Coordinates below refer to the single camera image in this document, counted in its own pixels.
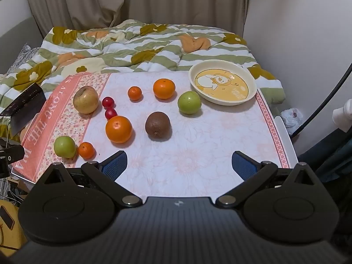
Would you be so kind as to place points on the grey upholstered headboard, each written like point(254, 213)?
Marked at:
point(16, 35)

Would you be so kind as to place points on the black smartphone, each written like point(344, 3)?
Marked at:
point(7, 216)

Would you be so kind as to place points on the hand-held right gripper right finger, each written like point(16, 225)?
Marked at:
point(242, 165)

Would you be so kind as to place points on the dark blue cloth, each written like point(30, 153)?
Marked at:
point(327, 156)

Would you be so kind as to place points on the beige curtain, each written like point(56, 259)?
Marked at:
point(137, 2)

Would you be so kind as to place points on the red cherry tomato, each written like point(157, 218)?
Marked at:
point(108, 102)
point(110, 113)

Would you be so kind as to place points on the medium orange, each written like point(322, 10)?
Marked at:
point(164, 88)

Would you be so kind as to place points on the white plastic bag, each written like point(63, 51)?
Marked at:
point(292, 118)

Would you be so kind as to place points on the cream bowl with cartoon print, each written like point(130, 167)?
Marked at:
point(222, 84)

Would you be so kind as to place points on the yellow apple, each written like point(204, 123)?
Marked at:
point(85, 99)

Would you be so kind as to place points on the pink floral tablecloth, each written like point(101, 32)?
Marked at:
point(192, 143)

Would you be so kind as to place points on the grey patterned pillow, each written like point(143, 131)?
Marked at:
point(23, 55)

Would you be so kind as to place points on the white table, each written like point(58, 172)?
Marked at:
point(287, 136)

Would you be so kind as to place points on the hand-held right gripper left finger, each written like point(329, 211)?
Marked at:
point(115, 165)

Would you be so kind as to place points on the brown kiwi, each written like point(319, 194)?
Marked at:
point(157, 126)

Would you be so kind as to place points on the yellow wooden object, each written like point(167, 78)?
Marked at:
point(11, 242)

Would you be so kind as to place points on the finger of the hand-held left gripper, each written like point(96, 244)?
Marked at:
point(12, 153)

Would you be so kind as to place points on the green striped floral blanket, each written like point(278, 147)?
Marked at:
point(132, 49)

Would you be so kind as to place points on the large orange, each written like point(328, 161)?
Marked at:
point(118, 129)

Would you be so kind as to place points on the small tangerine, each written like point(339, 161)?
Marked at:
point(134, 93)
point(86, 150)

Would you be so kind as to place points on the green apple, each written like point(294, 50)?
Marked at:
point(65, 146)
point(189, 102)

